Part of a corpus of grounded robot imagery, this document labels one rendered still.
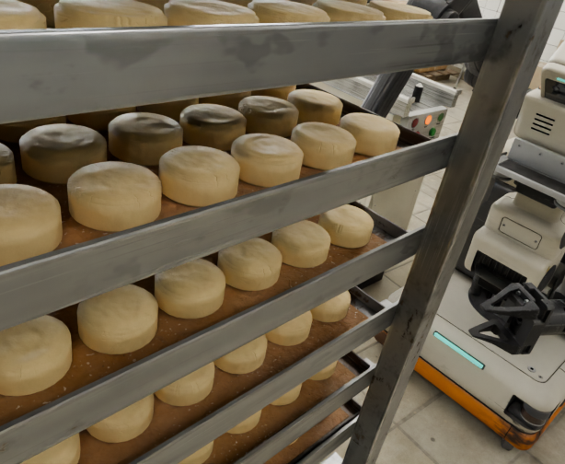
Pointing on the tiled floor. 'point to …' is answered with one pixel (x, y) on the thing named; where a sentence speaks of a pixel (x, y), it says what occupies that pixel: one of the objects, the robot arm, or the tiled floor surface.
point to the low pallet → (438, 75)
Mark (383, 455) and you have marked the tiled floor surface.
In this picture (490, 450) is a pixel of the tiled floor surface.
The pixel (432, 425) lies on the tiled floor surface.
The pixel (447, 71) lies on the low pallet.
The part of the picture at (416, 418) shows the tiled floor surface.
